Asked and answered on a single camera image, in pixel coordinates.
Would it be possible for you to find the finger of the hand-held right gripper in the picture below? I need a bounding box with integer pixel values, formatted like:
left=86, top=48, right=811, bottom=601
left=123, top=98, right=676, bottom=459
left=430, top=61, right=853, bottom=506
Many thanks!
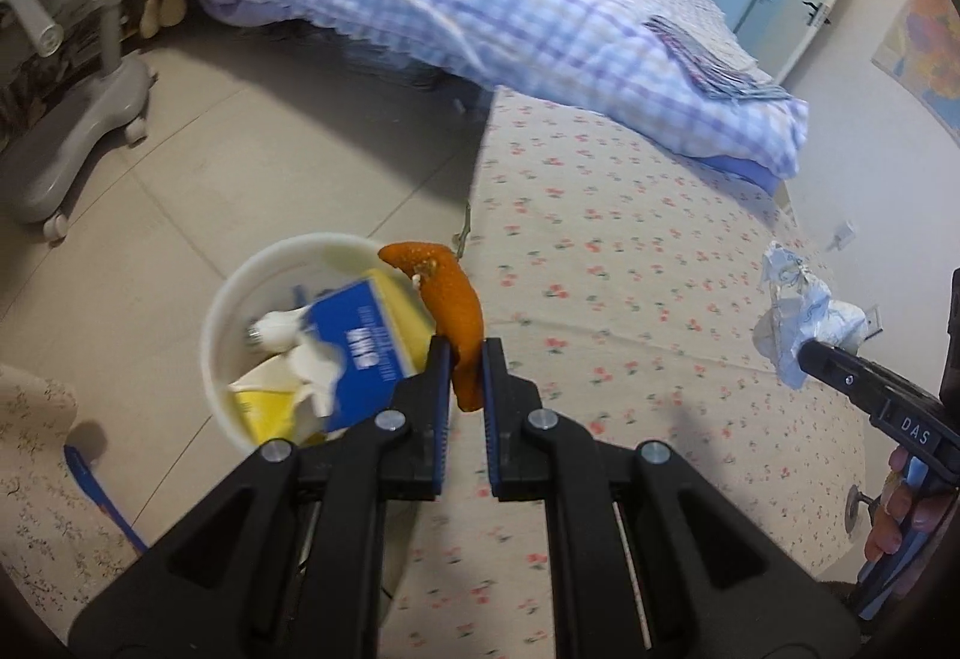
left=799, top=338, right=890, bottom=409

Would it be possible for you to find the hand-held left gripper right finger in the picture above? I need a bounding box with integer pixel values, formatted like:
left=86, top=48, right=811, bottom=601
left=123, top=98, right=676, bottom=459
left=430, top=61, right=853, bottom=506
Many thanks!
left=480, top=336, right=863, bottom=659

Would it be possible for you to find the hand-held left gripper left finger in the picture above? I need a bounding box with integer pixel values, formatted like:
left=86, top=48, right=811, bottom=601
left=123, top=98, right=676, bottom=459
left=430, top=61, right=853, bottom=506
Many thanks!
left=67, top=335, right=457, bottom=659

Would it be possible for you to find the white plastic wrapper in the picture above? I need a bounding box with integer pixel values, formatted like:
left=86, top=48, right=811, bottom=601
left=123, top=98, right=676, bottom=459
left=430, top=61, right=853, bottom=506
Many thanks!
left=752, top=241, right=871, bottom=392

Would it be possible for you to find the orange peel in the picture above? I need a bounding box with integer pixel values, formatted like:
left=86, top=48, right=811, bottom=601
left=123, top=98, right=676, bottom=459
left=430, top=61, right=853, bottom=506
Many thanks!
left=377, top=241, right=487, bottom=414

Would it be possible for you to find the blue carton box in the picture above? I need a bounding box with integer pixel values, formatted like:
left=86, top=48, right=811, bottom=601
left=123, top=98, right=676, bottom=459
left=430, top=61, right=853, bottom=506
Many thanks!
left=304, top=276, right=428, bottom=431

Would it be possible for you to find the white tissue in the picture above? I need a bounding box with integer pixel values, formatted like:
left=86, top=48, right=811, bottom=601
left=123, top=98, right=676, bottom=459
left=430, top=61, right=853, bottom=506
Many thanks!
left=289, top=336, right=350, bottom=420

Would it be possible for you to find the yellow food packet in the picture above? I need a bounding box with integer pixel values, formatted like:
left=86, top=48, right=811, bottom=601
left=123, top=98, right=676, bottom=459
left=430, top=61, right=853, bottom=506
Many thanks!
left=229, top=359, right=331, bottom=450

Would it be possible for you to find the white plastic bin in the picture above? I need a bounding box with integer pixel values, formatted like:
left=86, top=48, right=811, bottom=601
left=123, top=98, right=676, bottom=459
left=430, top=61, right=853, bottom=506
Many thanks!
left=199, top=233, right=451, bottom=458

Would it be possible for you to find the person's right hand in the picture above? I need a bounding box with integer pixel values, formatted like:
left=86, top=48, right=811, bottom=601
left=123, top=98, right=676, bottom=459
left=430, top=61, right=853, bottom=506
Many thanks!
left=862, top=445, right=919, bottom=562

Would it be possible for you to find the white light bulb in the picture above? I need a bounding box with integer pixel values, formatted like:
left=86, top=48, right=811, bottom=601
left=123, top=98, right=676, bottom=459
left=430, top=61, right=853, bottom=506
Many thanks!
left=246, top=308, right=310, bottom=354

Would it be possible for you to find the cherry print bed cover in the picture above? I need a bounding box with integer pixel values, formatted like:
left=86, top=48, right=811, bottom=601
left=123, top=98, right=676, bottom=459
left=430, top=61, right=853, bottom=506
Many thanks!
left=390, top=89, right=878, bottom=659

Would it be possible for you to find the folded plaid cloth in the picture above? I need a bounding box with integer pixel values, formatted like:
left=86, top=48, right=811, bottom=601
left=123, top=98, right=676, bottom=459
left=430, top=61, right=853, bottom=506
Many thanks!
left=643, top=14, right=792, bottom=101

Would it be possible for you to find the blue stick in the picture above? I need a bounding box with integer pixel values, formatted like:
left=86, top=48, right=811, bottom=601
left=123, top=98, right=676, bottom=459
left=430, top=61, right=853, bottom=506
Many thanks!
left=64, top=445, right=147, bottom=551

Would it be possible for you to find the beige leaf print cloth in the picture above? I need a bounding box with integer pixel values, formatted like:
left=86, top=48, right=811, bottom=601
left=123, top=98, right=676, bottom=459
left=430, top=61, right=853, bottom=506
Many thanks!
left=0, top=363, right=143, bottom=622

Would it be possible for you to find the grey chair base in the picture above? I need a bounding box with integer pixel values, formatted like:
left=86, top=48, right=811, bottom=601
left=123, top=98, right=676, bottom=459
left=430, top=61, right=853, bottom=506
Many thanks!
left=0, top=0, right=158, bottom=244

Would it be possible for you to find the wall map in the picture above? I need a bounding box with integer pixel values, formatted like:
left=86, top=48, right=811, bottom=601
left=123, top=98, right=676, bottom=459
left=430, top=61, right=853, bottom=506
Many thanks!
left=872, top=0, right=960, bottom=128

